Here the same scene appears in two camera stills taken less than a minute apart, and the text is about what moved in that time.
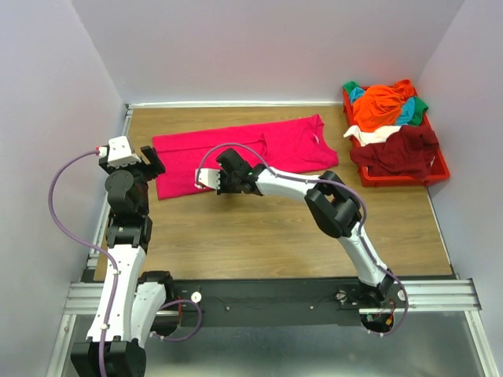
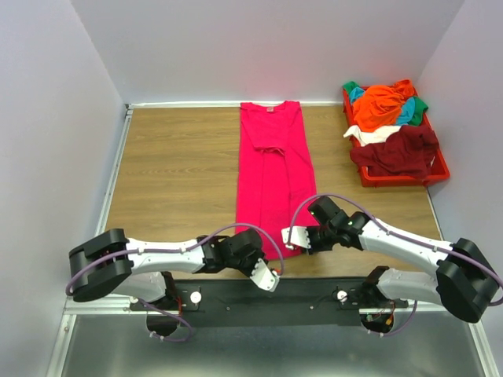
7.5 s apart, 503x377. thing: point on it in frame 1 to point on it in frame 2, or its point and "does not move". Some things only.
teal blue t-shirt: [404, 114] does not move
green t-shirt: [419, 107] does not move
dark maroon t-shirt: [408, 152] does not move
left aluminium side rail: [91, 258] does not move
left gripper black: [155, 168] to [255, 257]
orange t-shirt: [378, 107] does not move
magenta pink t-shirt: [284, 144] to [275, 173]
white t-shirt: [365, 137] does not move
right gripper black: [222, 191] to [313, 247]
